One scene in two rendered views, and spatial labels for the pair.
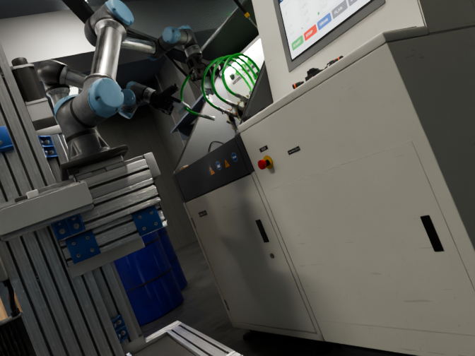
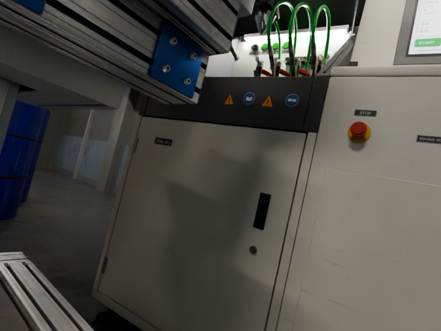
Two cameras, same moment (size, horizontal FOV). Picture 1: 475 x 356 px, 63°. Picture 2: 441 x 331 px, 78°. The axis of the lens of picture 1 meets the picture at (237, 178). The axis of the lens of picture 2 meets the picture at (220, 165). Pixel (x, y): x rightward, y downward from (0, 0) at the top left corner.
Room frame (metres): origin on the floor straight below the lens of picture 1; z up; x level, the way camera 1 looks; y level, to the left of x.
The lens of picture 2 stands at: (0.98, 0.44, 0.60)
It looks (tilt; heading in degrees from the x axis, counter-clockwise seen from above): 4 degrees up; 335
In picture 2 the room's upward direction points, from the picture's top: 13 degrees clockwise
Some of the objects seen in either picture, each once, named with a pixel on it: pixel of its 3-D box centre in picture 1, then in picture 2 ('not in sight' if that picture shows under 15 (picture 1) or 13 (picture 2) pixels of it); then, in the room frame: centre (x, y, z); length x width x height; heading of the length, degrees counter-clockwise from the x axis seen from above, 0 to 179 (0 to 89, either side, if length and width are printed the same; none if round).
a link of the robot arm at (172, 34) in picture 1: (172, 37); not in sight; (1.86, 0.03, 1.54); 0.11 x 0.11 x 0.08; 59
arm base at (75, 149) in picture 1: (87, 148); not in sight; (1.39, 0.46, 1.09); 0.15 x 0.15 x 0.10
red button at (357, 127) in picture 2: (264, 163); (358, 130); (1.45, -0.11, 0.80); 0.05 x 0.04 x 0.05; 35
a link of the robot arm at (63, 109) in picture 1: (75, 117); not in sight; (1.38, 0.45, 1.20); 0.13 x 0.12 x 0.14; 59
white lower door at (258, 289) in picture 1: (241, 258); (186, 224); (1.83, 0.12, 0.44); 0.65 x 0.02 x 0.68; 35
